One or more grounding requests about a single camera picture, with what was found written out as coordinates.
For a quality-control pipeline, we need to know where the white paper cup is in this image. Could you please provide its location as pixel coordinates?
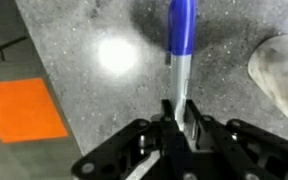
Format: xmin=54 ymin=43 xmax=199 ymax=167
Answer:
xmin=248 ymin=35 xmax=288 ymax=118

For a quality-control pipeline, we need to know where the blue sharpie marker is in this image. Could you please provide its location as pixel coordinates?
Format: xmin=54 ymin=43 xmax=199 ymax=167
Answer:
xmin=167 ymin=0 xmax=196 ymax=130

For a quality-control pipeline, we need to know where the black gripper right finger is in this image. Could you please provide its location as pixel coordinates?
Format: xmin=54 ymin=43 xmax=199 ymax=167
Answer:
xmin=185 ymin=100 xmax=288 ymax=180

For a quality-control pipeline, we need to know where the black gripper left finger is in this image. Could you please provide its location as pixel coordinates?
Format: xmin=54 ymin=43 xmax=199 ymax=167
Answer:
xmin=71 ymin=99 xmax=178 ymax=180

